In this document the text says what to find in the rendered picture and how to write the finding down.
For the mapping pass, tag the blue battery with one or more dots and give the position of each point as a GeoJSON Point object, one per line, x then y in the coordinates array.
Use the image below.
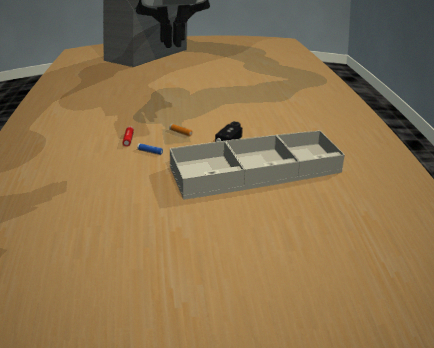
{"type": "Point", "coordinates": [149, 148]}

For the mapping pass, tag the red battery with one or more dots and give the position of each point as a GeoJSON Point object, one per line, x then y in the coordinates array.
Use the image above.
{"type": "Point", "coordinates": [128, 136]}

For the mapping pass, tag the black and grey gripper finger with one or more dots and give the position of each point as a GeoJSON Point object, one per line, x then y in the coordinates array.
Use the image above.
{"type": "Point", "coordinates": [162, 17]}
{"type": "Point", "coordinates": [183, 14]}

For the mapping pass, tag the black 9v battery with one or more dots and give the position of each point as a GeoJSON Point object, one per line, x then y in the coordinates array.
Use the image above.
{"type": "Point", "coordinates": [229, 132]}

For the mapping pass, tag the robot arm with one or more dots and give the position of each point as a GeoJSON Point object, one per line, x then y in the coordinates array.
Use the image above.
{"type": "Point", "coordinates": [170, 2]}

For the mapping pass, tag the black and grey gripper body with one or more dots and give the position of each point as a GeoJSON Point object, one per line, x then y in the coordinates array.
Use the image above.
{"type": "Point", "coordinates": [158, 3]}

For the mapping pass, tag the white open-top bin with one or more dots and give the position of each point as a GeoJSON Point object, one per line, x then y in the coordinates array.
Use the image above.
{"type": "Point", "coordinates": [213, 168]}

